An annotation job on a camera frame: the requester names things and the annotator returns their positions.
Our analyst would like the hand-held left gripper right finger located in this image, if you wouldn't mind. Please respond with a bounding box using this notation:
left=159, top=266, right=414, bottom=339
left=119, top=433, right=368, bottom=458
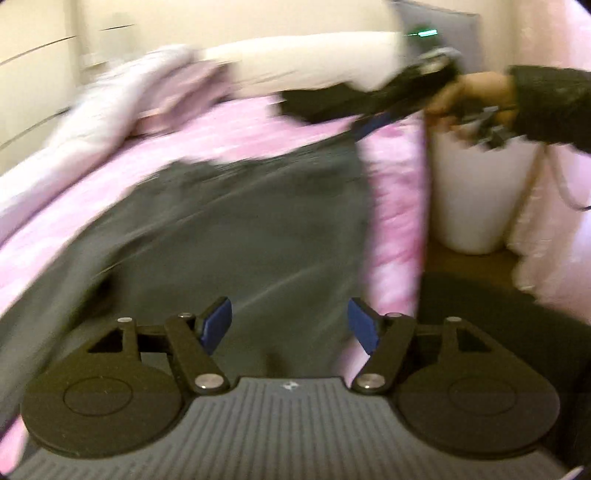
left=348, top=296, right=498, bottom=396

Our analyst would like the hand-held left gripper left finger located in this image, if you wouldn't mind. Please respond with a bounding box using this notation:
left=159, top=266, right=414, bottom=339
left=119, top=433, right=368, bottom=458
left=87, top=296, right=233, bottom=396

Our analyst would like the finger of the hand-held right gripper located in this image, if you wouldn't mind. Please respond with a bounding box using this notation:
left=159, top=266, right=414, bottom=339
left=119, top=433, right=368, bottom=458
left=348, top=111, right=399, bottom=142

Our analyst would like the grey garment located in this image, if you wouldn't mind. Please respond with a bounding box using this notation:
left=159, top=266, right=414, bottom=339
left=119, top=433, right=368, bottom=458
left=0, top=131, right=377, bottom=435

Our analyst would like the person's right hand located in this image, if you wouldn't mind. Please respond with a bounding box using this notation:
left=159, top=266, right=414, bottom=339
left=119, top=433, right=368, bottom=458
left=424, top=72, right=516, bottom=131

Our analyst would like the grey headboard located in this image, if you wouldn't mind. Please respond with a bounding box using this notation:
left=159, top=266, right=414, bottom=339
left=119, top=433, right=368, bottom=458
left=396, top=0, right=480, bottom=77

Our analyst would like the pink fluffy blanket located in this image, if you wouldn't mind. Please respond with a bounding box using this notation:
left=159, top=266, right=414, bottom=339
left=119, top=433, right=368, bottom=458
left=0, top=96, right=429, bottom=462

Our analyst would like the white pillow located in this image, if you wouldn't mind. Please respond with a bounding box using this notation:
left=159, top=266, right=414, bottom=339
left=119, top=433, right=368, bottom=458
left=202, top=28, right=413, bottom=95

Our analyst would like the white round bin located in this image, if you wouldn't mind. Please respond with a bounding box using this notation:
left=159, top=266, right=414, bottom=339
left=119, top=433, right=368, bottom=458
left=428, top=121, right=540, bottom=256

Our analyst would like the pink curtain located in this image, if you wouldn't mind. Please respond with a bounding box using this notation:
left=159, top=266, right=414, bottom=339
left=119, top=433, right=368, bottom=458
left=505, top=0, right=591, bottom=319

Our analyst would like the pale quilt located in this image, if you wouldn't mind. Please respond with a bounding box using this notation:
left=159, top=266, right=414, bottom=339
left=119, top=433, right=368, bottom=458
left=0, top=44, right=232, bottom=236

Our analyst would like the white wardrobe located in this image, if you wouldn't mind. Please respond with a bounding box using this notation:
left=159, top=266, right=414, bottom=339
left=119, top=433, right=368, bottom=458
left=0, top=0, right=86, bottom=155

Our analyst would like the thin cable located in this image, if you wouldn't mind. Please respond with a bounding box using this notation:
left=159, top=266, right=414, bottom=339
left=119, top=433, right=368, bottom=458
left=549, top=150, right=591, bottom=210

